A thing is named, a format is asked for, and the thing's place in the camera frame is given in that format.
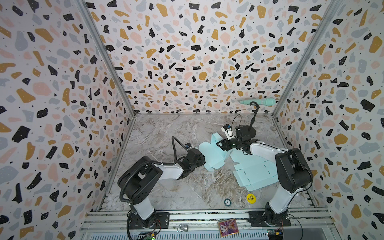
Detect mint paper box sheet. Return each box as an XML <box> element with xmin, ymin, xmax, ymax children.
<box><xmin>199</xmin><ymin>133</ymin><xmax>231</xmax><ymax>171</ymax></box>

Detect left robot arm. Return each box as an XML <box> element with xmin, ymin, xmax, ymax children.
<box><xmin>118</xmin><ymin>148</ymin><xmax>206</xmax><ymax>224</ymax></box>

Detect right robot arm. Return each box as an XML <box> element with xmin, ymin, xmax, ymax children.
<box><xmin>217</xmin><ymin>124</ymin><xmax>314</xmax><ymax>226</ymax></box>

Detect mint flat box sheets stack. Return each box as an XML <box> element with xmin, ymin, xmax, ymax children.
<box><xmin>230</xmin><ymin>150</ymin><xmax>278</xmax><ymax>192</ymax></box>

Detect black round-base stand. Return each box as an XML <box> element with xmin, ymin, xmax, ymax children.
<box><xmin>240</xmin><ymin>101</ymin><xmax>260</xmax><ymax>141</ymax></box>

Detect dark round tape roll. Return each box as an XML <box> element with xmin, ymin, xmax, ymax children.
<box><xmin>224</xmin><ymin>199</ymin><xmax>232</xmax><ymax>207</ymax></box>

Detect yellow round sticker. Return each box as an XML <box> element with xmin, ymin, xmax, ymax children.
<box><xmin>247</xmin><ymin>194</ymin><xmax>256</xmax><ymax>204</ymax></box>

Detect purple snack packet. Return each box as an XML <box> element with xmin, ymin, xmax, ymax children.
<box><xmin>218</xmin><ymin>219</ymin><xmax>239</xmax><ymax>238</ymax></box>

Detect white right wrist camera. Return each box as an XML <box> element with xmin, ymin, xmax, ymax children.
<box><xmin>221</xmin><ymin>124</ymin><xmax>234</xmax><ymax>140</ymax></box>

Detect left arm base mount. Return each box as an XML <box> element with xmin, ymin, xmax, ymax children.
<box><xmin>127</xmin><ymin>211</ymin><xmax>170</xmax><ymax>230</ymax></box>

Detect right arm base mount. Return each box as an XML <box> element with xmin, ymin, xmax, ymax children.
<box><xmin>248</xmin><ymin>211</ymin><xmax>291</xmax><ymax>227</ymax></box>

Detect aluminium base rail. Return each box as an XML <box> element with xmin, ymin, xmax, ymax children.
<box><xmin>80</xmin><ymin>208</ymin><xmax>341</xmax><ymax>240</ymax></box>

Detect aluminium corner post right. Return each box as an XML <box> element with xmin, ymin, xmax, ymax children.
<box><xmin>272</xmin><ymin>0</ymin><xmax>343</xmax><ymax>118</ymax></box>

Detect aluminium corner post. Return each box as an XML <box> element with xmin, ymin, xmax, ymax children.
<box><xmin>75</xmin><ymin>0</ymin><xmax>136</xmax><ymax>118</ymax></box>
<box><xmin>272</xmin><ymin>0</ymin><xmax>343</xmax><ymax>118</ymax></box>

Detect aluminium corner post left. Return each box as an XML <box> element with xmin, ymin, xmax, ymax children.
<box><xmin>75</xmin><ymin>0</ymin><xmax>136</xmax><ymax>118</ymax></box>

